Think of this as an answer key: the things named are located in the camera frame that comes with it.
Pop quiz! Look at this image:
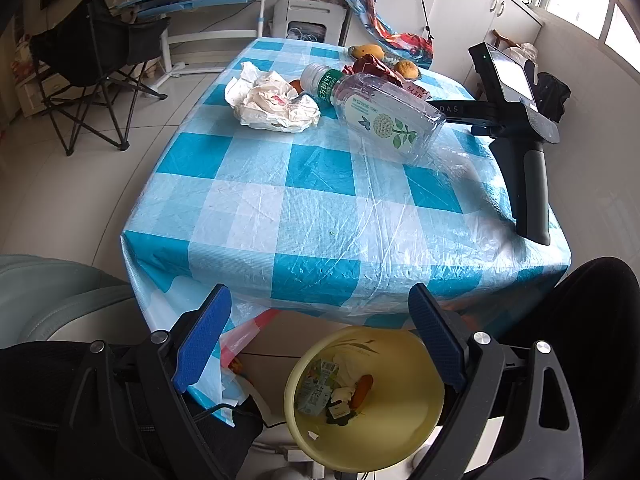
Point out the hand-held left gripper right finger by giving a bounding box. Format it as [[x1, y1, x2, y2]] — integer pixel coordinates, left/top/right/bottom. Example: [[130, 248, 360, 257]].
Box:
[[407, 282, 581, 480]]

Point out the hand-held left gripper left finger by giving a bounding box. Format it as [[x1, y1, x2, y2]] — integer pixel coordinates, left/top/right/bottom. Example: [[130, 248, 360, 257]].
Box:
[[55, 284, 236, 480]]

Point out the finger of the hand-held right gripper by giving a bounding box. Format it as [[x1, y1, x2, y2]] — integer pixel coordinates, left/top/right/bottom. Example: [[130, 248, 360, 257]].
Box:
[[424, 100, 501, 127]]

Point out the clear plastic bottle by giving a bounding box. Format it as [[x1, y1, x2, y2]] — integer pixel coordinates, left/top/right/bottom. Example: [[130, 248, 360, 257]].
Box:
[[300, 63, 447, 167]]

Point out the orange carrot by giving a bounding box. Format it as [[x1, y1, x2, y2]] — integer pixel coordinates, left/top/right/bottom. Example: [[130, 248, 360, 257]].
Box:
[[350, 374, 375, 408]]

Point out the yellow plastic basin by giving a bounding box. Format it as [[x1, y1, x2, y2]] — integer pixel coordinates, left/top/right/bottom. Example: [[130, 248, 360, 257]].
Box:
[[283, 327, 446, 473]]

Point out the red snack wrapper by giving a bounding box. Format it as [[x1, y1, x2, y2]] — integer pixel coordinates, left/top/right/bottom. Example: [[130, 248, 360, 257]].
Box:
[[342, 55, 431, 103]]

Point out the green knitted toy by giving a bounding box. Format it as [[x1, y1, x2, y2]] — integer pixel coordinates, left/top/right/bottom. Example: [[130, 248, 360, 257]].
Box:
[[325, 402, 362, 427]]

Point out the green white drink carton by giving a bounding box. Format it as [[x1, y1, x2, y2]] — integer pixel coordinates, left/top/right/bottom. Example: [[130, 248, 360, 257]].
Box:
[[295, 359, 341, 416]]

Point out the white paper wrapper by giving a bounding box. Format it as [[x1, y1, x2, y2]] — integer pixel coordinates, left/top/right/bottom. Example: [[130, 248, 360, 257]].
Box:
[[224, 60, 322, 133]]

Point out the red white plastic bag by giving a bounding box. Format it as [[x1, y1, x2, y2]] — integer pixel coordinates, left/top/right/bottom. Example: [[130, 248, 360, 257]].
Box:
[[220, 309, 281, 377]]

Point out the glass fruit plate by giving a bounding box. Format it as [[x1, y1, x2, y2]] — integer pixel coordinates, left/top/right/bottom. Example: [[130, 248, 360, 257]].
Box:
[[347, 45, 426, 81]]

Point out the white cabinet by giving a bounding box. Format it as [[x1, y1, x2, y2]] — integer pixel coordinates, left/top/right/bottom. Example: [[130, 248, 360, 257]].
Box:
[[360, 0, 543, 96]]

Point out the colourful printed tote bag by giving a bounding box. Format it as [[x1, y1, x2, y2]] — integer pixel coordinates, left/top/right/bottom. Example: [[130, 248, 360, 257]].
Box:
[[339, 0, 435, 68]]

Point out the white power strip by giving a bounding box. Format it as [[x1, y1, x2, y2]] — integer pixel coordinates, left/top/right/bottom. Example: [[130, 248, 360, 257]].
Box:
[[252, 432, 321, 480]]

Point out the light green chair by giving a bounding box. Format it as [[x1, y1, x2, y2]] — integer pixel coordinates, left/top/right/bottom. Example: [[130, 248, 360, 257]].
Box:
[[0, 255, 141, 351]]

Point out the person's right leg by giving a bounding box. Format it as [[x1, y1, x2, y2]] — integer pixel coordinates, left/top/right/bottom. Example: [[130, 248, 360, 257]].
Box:
[[492, 257, 640, 480]]

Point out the person's leg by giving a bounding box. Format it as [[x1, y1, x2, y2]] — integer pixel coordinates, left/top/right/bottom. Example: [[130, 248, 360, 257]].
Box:
[[0, 341, 263, 480], [492, 257, 640, 480]]

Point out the blue white checked tablecloth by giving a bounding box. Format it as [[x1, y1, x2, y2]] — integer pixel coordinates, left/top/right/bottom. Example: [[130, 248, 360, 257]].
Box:
[[120, 35, 573, 426]]

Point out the person's left leg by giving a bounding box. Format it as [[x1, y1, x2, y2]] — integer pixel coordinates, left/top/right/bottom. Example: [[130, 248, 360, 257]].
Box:
[[0, 341, 263, 480]]

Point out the white plastic stool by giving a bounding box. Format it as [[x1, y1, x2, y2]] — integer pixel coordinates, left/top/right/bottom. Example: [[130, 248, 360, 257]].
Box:
[[272, 0, 346, 46]]

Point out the blue study desk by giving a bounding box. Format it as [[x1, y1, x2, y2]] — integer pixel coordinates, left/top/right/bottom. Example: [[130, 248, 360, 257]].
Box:
[[111, 0, 293, 78]]

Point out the white drawer unit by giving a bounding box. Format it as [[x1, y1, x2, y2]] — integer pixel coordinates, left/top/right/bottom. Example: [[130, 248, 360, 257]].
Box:
[[12, 40, 56, 116]]

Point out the black folding camp chair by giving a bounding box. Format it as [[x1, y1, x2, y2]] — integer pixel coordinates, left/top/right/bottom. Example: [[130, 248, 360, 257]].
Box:
[[30, 0, 171, 157]]

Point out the black cable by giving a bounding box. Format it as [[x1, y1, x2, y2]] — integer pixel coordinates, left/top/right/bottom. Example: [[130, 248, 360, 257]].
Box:
[[195, 400, 292, 432]]

